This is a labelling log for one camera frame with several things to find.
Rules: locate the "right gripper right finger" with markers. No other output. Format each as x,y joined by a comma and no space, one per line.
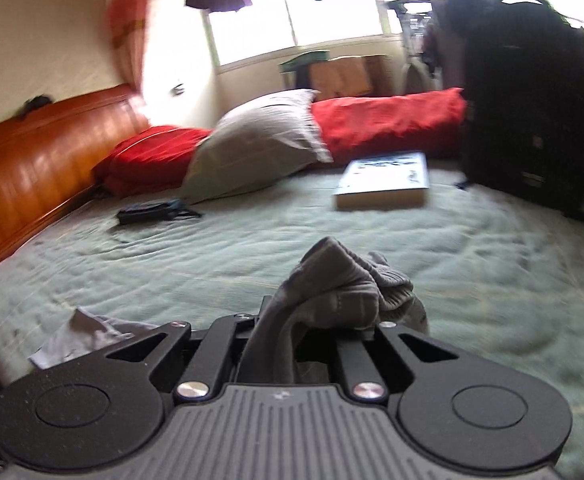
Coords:
359,377

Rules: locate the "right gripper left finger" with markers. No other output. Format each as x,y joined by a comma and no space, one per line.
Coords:
215,358

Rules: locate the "grey sweatpants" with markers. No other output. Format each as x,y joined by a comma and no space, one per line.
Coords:
331,286

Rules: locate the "black folded umbrella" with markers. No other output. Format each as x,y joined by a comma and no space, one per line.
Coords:
156,211

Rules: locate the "white blue paperback book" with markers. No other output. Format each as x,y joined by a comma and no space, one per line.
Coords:
386,182

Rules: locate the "grey-green plaid pillow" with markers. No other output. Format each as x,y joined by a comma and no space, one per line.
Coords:
256,144

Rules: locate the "red duvet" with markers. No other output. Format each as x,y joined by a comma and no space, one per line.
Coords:
353,127

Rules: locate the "orange wooden headboard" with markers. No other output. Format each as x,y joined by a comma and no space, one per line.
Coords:
46,158

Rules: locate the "cardboard box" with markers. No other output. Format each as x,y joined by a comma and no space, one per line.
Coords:
366,75

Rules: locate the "green stool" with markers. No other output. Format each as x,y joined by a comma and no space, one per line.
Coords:
295,72

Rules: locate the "black backpack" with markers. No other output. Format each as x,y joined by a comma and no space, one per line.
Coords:
523,72

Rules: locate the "orange curtain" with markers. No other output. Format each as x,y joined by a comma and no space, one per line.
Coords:
127,22

